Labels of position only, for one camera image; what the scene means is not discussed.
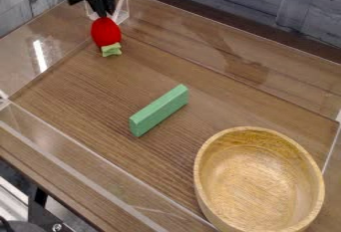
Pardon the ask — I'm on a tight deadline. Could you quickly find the red plush strawberry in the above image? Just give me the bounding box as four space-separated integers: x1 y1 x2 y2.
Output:
90 17 121 57

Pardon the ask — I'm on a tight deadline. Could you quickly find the black table leg mount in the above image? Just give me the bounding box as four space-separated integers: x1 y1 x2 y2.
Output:
0 187 74 232

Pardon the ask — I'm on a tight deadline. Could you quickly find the wooden bowl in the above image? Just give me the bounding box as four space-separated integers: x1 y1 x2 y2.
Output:
192 126 324 232

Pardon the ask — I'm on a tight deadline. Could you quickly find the green rectangular block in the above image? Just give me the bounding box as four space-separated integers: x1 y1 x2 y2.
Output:
129 85 188 137

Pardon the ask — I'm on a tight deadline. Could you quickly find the clear acrylic corner bracket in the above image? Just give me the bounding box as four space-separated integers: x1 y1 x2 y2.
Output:
84 0 129 25

